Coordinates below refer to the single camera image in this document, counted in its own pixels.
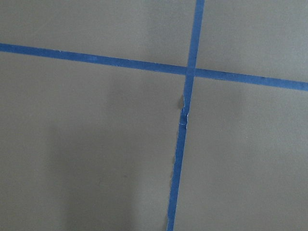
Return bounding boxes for blue tape grid lines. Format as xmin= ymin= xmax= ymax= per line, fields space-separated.
xmin=0 ymin=0 xmax=308 ymax=231

